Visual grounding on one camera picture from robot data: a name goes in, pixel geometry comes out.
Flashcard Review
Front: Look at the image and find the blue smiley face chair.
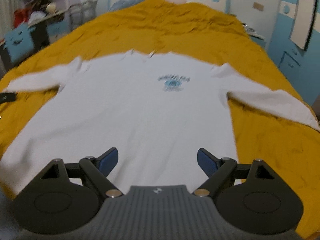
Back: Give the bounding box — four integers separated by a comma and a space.
4, 23, 35, 64

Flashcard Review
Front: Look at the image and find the red bag on desk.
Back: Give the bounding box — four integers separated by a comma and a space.
14, 8, 31, 28

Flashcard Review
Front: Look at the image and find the blue pillow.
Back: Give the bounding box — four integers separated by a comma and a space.
108, 0, 145, 12

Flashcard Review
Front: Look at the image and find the white long sleeve shirt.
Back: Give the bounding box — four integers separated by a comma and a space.
1, 51, 319, 194

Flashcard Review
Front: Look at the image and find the blue white wardrobe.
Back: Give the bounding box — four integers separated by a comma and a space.
267, 0, 319, 105

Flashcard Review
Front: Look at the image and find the beige wall switch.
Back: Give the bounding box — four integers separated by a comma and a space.
253, 2, 264, 11

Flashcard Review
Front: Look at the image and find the desk with shelves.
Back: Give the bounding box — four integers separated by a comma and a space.
19, 0, 69, 49

